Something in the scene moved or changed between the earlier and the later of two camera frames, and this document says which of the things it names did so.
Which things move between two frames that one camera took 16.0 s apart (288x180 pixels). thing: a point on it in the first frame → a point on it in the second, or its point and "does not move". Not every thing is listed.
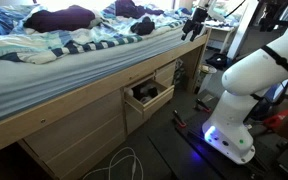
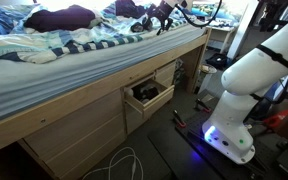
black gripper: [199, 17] → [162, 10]
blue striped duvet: [108, 30] does not move
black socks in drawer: [144, 92] does not move
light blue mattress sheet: [11, 88] does not move
